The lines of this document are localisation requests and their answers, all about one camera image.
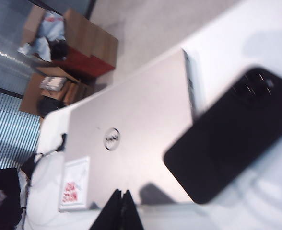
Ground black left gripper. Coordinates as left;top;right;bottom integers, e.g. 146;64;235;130
0;167;22;230

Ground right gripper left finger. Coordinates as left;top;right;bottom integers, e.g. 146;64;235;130
89;189;124;230

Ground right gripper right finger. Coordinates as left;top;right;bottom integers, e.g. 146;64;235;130
118;190;144;230

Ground black charging cable silver plugs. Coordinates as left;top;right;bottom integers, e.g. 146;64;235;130
20;132;68;216

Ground white NICE TRY sticker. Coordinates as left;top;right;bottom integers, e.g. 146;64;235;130
59;155;91;212

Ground grey window blinds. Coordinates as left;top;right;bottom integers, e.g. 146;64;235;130
0;0;46;171

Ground silver Dell laptop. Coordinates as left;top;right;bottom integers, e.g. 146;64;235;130
59;49;200;211

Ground cardboard box with books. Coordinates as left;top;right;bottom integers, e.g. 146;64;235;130
19;66;95;118

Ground red box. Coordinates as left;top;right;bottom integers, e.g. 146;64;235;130
50;45;115;79

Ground black plastic bag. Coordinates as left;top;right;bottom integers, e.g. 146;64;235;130
49;40;69;61

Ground tall brown cardboard box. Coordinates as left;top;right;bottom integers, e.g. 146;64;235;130
63;8;119;70

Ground small open cardboard box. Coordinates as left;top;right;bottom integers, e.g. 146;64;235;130
21;3;47;47

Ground grey plastic mailing bag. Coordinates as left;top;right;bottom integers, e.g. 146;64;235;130
17;11;67;60

